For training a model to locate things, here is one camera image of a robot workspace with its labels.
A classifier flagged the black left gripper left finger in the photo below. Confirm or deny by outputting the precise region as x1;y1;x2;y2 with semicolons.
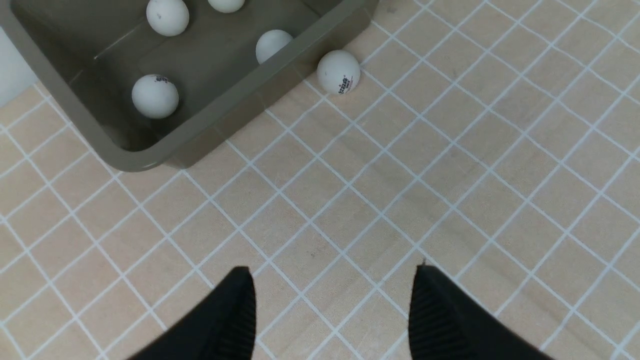
130;266;257;360

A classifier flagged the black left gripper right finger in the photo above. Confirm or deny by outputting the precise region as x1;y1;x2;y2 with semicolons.
408;264;550;360

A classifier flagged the white ball marked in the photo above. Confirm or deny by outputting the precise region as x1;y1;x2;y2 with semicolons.
254;29;294;64

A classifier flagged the peach checkered tablecloth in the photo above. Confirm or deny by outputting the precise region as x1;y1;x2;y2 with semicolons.
0;0;640;360

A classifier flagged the white ball with logo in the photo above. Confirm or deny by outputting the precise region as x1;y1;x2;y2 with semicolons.
316;49;361;95

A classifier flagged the olive green plastic bin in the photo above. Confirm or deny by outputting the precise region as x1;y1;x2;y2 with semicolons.
1;0;378;173

